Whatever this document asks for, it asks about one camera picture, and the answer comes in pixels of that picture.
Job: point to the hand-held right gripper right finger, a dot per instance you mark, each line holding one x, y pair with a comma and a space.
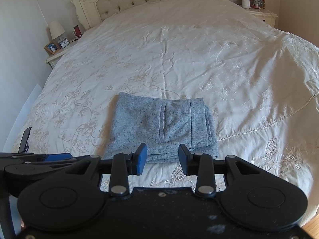
184, 159

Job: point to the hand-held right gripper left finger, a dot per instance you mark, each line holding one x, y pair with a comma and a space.
140, 160

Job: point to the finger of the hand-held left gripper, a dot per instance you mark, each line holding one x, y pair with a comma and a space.
25, 139
58, 157

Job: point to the grey speckled pants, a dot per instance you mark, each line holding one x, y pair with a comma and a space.
139, 124

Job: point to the cream bedside table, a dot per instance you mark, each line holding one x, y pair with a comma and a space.
266, 16
58, 56

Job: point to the small white alarm clock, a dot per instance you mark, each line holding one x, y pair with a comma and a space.
64, 43

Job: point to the cream embroidered bedspread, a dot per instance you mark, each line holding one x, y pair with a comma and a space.
187, 54

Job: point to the white shade table lamp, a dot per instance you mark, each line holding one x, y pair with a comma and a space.
56, 29

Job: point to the red box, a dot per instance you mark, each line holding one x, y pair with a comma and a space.
77, 31

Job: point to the white cylindrical speaker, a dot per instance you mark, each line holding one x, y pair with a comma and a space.
246, 2

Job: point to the wooden photo frame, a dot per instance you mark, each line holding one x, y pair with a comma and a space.
257, 2
52, 47

